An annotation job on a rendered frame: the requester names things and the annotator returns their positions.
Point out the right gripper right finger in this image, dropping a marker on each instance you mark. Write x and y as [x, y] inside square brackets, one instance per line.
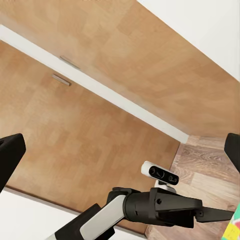
[232, 149]

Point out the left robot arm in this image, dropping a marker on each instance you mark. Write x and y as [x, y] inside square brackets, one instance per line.
[160, 206]

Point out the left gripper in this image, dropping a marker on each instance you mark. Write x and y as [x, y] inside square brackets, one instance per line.
[162, 207]

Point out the board game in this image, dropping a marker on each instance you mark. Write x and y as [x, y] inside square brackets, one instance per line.
[232, 232]

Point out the sliding door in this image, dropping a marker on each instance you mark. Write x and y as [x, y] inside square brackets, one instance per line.
[79, 146]
[124, 46]

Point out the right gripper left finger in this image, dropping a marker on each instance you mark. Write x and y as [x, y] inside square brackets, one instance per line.
[12, 150]

